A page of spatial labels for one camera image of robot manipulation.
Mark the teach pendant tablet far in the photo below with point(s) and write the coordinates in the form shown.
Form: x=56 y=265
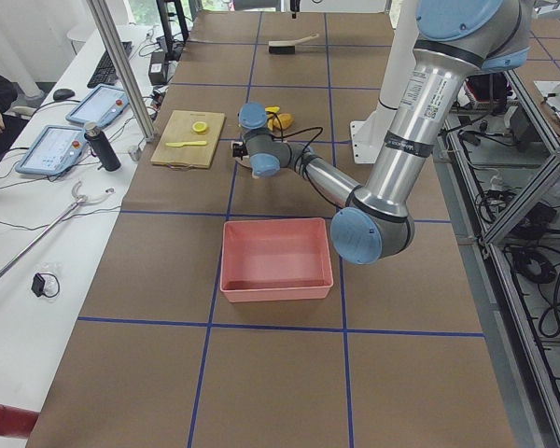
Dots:
x=102 y=105

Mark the yellow plastic knife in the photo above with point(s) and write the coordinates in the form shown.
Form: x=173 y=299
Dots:
x=197 y=143

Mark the pink plastic bin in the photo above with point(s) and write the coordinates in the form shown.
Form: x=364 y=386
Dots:
x=275 y=260

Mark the brown toy potato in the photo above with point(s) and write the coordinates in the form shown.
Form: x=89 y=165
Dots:
x=280 y=122

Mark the black power adapter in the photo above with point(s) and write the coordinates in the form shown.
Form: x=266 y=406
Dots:
x=158 y=68

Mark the wooden cutting board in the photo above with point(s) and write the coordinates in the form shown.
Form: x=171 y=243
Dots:
x=178 y=128

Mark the lemon slices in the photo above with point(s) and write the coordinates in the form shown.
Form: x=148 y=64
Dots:
x=199 y=126

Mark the black keyboard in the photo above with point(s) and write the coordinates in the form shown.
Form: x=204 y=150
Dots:
x=104 y=73

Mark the teach pendant tablet near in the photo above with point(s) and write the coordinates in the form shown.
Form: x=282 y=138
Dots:
x=54 y=151

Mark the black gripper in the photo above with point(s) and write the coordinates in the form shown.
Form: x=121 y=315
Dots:
x=238 y=150

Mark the black water bottle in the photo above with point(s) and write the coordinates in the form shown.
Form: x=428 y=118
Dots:
x=101 y=147

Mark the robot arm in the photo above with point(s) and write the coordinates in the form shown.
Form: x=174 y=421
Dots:
x=453 y=41

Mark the metal reacher grabber tool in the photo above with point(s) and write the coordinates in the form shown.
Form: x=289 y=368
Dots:
x=78 y=201

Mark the red tube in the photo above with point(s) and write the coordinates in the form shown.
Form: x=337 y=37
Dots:
x=16 y=422

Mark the aluminium frame post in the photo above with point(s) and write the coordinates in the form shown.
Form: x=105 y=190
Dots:
x=111 y=39

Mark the black computer mouse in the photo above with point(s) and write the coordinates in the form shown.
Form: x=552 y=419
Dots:
x=62 y=94

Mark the teach pendant tablet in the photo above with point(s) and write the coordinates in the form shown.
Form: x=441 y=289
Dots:
x=102 y=105
x=54 y=151

